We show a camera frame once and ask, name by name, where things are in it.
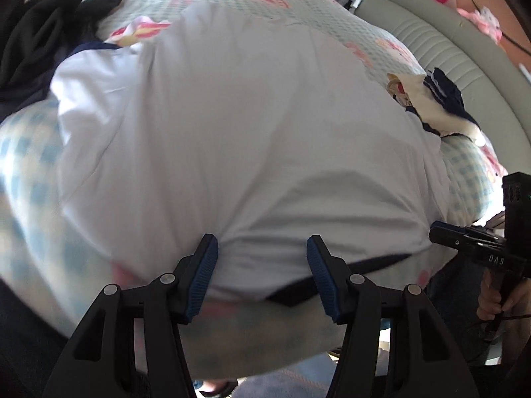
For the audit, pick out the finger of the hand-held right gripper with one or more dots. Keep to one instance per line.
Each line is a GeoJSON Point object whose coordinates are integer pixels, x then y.
{"type": "Point", "coordinates": [446, 234]}

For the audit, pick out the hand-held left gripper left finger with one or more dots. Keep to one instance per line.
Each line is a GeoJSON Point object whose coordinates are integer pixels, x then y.
{"type": "Point", "coordinates": [202, 275]}

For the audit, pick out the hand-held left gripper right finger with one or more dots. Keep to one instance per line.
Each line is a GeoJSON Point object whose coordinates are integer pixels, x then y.
{"type": "Point", "coordinates": [322, 275]}

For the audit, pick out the white t-shirt navy trim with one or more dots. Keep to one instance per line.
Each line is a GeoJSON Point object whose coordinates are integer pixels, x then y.
{"type": "Point", "coordinates": [249, 132]}

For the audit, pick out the person's right hand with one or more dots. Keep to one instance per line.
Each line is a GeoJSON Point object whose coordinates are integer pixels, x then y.
{"type": "Point", "coordinates": [487, 302]}

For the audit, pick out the person's right leg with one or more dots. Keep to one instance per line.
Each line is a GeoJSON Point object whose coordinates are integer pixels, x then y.
{"type": "Point", "coordinates": [452, 298]}

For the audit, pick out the cream folded garment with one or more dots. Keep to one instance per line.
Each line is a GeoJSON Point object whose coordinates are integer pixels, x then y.
{"type": "Point", "coordinates": [431, 112]}

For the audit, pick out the navy folded garment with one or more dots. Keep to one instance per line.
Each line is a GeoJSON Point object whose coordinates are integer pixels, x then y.
{"type": "Point", "coordinates": [450, 95]}

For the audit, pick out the grey padded headboard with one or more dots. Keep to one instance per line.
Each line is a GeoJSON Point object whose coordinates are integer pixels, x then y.
{"type": "Point", "coordinates": [456, 49]}

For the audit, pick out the pink plush toy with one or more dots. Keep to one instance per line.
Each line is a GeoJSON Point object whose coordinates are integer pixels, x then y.
{"type": "Point", "coordinates": [483, 23]}

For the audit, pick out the black garment pile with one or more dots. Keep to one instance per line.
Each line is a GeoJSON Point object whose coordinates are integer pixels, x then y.
{"type": "Point", "coordinates": [33, 41]}

